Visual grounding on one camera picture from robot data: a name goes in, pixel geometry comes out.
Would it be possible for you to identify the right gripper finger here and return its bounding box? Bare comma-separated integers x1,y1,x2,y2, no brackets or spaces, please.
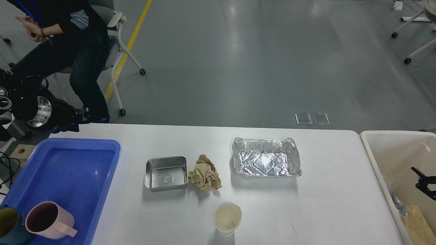
411,166,436,200

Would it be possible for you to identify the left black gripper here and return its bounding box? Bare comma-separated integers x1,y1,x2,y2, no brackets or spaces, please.
26,90,110,133

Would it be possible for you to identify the steel rectangular container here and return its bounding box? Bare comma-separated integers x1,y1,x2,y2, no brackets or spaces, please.
144,156,187,192

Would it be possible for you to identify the pink mug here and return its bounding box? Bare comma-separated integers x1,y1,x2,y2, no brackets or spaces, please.
25,201,78,240

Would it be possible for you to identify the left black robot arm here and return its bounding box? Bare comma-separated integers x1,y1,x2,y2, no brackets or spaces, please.
0,70,108,133

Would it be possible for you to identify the white plastic bin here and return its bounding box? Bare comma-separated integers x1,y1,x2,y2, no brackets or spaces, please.
360,131,436,245

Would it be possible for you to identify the blue plastic tray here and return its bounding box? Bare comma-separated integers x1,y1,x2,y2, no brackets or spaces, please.
2,138,121,245

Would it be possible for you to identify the wooden block with hole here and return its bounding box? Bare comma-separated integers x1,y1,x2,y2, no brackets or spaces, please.
10,144,36,169

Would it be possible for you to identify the person in black clothes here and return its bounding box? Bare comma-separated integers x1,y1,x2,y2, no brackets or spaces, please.
9,0,110,117

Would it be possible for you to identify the grey office chair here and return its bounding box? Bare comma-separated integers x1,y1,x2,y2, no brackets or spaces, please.
51,3,146,116

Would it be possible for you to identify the right floor plate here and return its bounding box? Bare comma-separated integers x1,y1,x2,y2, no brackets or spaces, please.
312,113,330,125

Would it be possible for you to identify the floor plate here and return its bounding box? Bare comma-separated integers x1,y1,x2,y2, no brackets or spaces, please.
312,113,330,125
295,113,313,125

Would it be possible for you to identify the blue mug yellow inside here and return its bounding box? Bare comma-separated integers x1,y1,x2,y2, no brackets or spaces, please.
0,205,35,245

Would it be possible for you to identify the left floor plate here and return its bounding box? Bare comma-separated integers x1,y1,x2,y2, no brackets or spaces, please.
295,113,313,125

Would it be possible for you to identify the crumpled brown paper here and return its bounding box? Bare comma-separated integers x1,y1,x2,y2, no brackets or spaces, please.
187,154,222,193

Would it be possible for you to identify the aluminium foil tray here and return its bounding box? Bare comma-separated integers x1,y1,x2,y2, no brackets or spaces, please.
232,137,302,177

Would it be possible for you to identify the white wheeled furniture base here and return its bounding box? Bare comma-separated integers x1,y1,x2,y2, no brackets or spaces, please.
391,0,436,65

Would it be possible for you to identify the white paper cup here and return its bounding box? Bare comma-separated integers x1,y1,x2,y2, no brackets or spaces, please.
213,202,242,236

